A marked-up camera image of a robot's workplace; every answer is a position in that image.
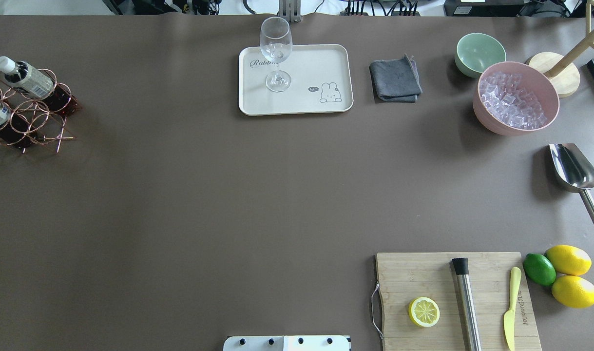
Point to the yellow plastic knife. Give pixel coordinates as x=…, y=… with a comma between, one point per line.
x=509, y=317

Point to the yellow lemon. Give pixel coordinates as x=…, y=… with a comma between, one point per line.
x=573, y=291
x=569, y=260

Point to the folded grey cloth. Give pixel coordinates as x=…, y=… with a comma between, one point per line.
x=396, y=80

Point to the clear wine glass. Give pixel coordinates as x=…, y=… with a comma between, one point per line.
x=276, y=46

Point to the lower yellow lemon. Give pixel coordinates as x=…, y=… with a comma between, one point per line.
x=573, y=291

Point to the steel muddler black tip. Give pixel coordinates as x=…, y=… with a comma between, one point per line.
x=462, y=272

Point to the green bowl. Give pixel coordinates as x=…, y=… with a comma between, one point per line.
x=475, y=52

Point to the pink bowl with ice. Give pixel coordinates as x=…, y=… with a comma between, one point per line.
x=512, y=99

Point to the green lime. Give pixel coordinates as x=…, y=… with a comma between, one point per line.
x=539, y=269

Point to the lemon half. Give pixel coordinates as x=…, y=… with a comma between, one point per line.
x=424, y=312

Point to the copper wire bottle rack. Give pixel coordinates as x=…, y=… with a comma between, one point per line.
x=45, y=127

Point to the cream rabbit tray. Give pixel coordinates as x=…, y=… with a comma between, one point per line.
x=321, y=81

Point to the wooden stand with round base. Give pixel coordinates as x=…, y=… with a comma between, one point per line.
x=560, y=70

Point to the bamboo cutting board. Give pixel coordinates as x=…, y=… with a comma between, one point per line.
x=402, y=277

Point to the upper yellow lemon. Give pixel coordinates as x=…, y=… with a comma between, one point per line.
x=569, y=260

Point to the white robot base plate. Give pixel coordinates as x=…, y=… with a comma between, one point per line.
x=288, y=343

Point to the dark tea bottle white cap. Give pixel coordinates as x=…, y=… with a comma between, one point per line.
x=38, y=85

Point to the metal ice scoop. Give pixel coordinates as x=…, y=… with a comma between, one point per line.
x=574, y=172

